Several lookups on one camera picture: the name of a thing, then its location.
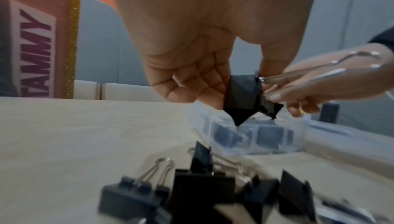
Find person's left hand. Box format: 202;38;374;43
106;0;324;111

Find person's right hand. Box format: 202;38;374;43
264;43;394;118

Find black binder clip silver handles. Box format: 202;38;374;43
223;50;383;127

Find person's right forearm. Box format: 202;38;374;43
367;25;394;54

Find small black block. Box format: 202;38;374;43
320;102;341;123

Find clear plastic lid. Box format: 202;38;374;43
308;122;355;137

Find clear plastic container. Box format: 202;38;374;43
187;101;310;156

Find set of boxed black clips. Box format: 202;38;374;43
209;118;295;151

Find pile of black binder clips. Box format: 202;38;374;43
98;140;382;224

